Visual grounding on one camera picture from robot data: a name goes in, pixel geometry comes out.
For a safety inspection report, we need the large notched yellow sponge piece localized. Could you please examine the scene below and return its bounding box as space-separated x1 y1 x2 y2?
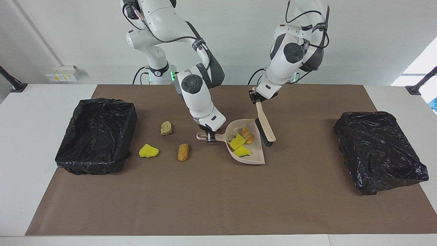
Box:
228 133 246 150

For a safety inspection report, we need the brown oval bread roll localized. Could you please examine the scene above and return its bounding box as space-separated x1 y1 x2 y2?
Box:
178 143 190 162

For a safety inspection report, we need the small yellow sponge piece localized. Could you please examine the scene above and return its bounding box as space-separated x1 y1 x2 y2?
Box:
233 145 252 158

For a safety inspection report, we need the pale striped croissant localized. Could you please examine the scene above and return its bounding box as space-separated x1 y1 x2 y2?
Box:
241 127 255 145

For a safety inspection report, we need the pale pink plastic dustpan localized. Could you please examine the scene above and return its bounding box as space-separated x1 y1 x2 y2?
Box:
196 119 266 165

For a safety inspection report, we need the rounded yellow sponge piece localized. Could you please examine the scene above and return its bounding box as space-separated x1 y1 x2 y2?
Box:
139 143 160 159

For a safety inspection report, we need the black bag lined bin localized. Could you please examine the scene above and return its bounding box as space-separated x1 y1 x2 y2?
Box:
333 111 429 196
55 98 138 176

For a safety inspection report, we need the brown table mat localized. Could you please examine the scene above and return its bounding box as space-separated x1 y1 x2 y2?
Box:
26 84 437 236

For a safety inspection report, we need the black stand foot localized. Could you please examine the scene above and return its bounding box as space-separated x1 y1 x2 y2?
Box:
405 66 437 95
0 65 28 93

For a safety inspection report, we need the black left base cable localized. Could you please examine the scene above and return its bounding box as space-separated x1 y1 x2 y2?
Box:
247 67 270 85

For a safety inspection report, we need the black base cable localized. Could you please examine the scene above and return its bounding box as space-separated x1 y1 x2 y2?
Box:
132 66 151 85
247 67 270 85

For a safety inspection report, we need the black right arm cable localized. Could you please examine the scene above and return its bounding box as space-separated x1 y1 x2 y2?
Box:
122 0 213 74

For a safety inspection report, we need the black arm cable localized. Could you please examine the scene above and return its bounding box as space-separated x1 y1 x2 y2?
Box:
285 0 330 48
122 0 213 74

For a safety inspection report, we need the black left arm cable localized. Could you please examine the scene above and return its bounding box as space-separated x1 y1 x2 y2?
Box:
285 0 330 48

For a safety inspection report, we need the black right base cable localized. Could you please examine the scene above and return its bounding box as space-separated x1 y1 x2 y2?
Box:
132 66 151 85

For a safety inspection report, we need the white wall socket box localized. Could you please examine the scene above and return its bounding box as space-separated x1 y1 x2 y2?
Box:
45 65 81 83

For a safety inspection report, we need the white wall cable duct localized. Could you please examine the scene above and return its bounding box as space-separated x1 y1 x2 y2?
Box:
14 0 64 67

